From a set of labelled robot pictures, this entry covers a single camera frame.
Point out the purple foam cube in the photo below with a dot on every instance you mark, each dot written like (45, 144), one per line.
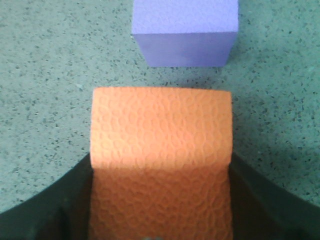
(185, 33)

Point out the orange foam block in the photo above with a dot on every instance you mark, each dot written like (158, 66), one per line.
(160, 158)

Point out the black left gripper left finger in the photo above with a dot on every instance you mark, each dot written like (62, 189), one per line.
(60, 212)

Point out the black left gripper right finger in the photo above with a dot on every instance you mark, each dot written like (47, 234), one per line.
(261, 210)

